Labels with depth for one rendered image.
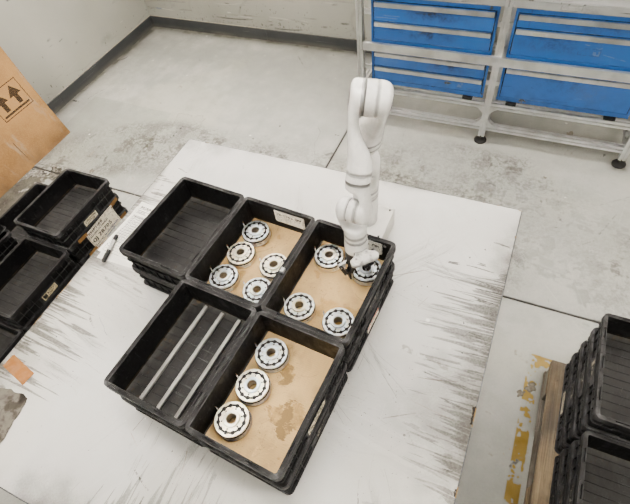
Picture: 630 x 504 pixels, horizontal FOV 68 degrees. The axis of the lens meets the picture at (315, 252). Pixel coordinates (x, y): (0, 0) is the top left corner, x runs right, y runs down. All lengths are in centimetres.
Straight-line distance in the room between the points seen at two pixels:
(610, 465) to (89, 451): 171
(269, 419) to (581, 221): 220
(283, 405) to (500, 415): 119
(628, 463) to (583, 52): 201
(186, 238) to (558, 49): 219
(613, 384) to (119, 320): 179
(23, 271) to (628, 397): 270
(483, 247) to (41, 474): 167
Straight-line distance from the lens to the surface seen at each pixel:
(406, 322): 166
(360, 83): 119
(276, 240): 173
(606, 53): 303
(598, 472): 196
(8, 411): 195
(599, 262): 289
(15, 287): 276
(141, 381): 160
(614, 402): 194
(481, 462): 226
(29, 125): 415
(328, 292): 157
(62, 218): 275
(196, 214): 192
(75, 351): 193
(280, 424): 141
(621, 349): 204
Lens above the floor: 216
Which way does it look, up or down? 53 degrees down
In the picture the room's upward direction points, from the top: 11 degrees counter-clockwise
